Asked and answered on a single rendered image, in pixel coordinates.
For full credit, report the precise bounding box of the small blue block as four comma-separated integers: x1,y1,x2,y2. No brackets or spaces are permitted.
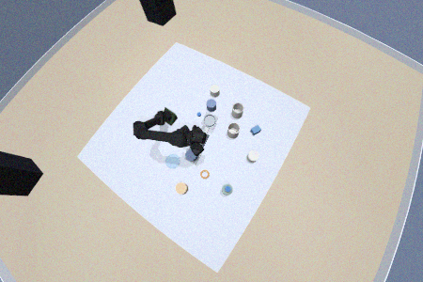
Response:
251,125,261,135

